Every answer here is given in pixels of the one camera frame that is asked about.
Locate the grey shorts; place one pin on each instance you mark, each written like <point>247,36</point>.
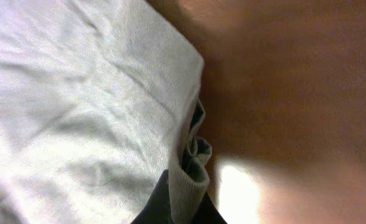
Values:
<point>97,99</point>

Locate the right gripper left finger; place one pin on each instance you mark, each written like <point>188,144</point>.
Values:
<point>157,209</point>

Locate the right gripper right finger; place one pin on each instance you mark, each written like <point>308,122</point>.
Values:
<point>207,213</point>

